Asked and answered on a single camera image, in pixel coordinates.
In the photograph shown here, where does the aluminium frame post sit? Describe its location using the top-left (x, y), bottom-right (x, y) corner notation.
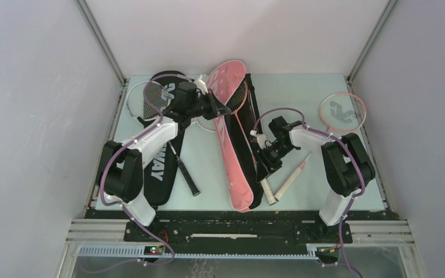
top-left (347, 0), bottom-right (400, 84)
top-left (74, 0), bottom-right (129, 208)

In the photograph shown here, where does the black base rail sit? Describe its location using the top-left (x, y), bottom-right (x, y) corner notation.
top-left (71, 210), bottom-right (402, 258)

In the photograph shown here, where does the left aluminium frame post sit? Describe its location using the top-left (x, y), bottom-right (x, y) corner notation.
top-left (74, 0), bottom-right (129, 208)

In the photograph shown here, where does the white racket under pink bag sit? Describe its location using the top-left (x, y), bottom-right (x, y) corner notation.
top-left (195, 116), bottom-right (216, 133)

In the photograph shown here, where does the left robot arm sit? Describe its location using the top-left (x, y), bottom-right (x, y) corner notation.
top-left (96, 81), bottom-right (231, 242)

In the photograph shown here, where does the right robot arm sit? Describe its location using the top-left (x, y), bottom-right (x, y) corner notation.
top-left (250, 116), bottom-right (375, 242)

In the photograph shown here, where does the black racket bag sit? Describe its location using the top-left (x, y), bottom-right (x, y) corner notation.
top-left (143, 70), bottom-right (184, 208)

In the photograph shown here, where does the right aluminium frame post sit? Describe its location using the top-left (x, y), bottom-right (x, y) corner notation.
top-left (347, 0), bottom-right (400, 84)

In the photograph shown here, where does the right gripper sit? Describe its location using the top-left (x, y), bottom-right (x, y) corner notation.
top-left (252, 141), bottom-right (296, 183)

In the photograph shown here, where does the pink sport racket bag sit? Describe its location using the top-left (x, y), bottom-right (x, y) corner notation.
top-left (207, 60), bottom-right (263, 213)

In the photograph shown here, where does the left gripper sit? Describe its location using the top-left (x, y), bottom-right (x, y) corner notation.
top-left (188, 89), bottom-right (231, 121)

